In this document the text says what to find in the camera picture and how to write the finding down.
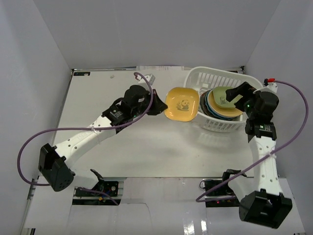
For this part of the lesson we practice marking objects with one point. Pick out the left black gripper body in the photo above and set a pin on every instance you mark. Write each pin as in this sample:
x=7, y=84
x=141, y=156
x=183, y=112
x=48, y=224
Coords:
x=153, y=102

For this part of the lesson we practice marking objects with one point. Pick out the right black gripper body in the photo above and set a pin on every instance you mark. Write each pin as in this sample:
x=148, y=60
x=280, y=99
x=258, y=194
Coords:
x=248, y=107

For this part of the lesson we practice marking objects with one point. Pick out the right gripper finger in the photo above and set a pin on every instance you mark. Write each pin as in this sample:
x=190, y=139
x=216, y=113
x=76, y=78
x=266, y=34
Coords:
x=245, y=90
x=250, y=131

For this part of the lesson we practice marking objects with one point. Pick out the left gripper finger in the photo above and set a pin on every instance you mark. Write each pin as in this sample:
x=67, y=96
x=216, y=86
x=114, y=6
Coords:
x=153, y=111
x=157, y=102

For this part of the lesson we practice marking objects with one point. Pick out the square yellow panda dish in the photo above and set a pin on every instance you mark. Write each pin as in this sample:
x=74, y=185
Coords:
x=183, y=104

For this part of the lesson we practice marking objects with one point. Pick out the square green panda dish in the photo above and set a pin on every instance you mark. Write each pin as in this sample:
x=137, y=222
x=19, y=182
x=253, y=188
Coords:
x=219, y=94

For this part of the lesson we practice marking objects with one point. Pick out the round yellow plate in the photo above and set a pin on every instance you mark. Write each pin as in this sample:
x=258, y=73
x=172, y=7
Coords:
x=226, y=113

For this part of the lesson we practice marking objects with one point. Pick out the round blue plate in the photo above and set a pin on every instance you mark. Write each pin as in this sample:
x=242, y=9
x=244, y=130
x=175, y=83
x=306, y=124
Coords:
x=224, y=118

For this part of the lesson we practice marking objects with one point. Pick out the teal scalloped plate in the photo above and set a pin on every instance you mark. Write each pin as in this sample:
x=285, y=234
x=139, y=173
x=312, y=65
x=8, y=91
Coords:
x=207, y=105

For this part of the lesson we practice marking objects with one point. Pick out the dark red rimmed plate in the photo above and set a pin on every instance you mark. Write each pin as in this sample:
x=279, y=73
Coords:
x=202, y=105

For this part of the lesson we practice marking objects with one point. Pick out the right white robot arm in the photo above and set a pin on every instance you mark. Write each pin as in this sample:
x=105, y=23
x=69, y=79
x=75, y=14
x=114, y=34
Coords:
x=261, y=202

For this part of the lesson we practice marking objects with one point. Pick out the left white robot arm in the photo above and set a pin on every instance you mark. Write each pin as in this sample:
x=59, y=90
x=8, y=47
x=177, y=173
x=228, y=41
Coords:
x=57, y=162

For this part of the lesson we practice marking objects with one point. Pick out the white plastic dish bin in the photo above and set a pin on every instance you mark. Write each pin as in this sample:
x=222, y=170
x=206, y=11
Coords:
x=205, y=79

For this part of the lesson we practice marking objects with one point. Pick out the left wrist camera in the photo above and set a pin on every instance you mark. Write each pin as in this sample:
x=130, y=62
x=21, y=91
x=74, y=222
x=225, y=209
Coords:
x=149, y=77

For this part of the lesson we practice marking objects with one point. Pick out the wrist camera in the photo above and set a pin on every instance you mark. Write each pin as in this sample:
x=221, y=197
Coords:
x=270, y=84
x=149, y=77

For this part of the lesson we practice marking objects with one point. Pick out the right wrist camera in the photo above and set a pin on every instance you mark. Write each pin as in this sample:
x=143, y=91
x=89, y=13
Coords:
x=270, y=84

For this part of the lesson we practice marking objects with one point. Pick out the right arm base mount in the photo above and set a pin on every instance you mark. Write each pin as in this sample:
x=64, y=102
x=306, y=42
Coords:
x=221, y=193

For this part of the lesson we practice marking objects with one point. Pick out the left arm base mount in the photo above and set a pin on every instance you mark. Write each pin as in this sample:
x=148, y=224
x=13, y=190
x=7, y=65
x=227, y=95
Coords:
x=103, y=194

